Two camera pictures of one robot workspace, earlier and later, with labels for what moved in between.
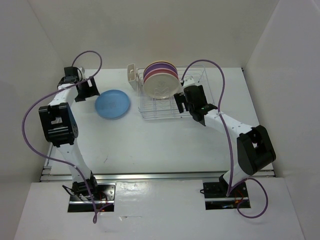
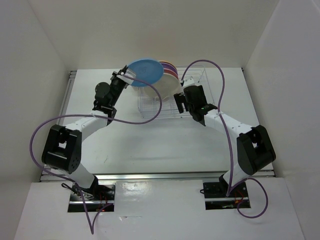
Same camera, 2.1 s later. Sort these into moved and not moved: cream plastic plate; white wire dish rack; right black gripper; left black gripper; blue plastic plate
Moved: blue plastic plate; left black gripper
Not moved: right black gripper; cream plastic plate; white wire dish rack
